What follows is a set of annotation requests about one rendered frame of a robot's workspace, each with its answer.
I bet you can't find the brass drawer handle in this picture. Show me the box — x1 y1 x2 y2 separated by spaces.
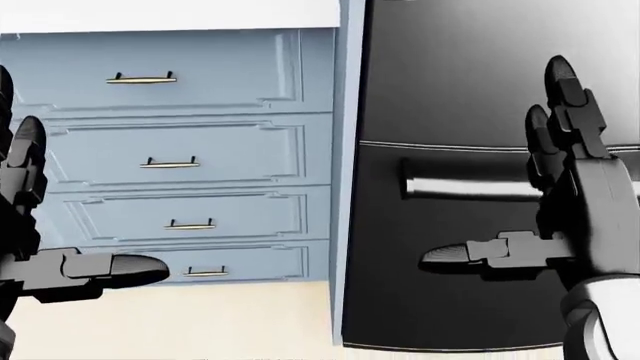
163 216 218 231
182 264 227 278
105 69 179 85
139 155 201 169

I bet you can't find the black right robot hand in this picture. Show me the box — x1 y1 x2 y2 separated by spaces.
417 54 640 293

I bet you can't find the blue drawer front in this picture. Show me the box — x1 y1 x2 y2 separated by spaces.
34 185 333 249
37 111 335 195
0 28 337 116
89 239 332 288

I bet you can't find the steel refrigerator drawer handle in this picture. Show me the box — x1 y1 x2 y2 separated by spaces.
398 156 640 204

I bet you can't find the black refrigerator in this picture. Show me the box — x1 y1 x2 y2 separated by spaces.
341 0 640 353

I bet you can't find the white countertop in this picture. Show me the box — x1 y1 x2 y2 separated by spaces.
0 0 344 36

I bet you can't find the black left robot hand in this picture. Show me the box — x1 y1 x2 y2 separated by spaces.
0 65 171 333

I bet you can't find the blue drawer cabinet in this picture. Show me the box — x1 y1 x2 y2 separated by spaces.
0 0 366 343

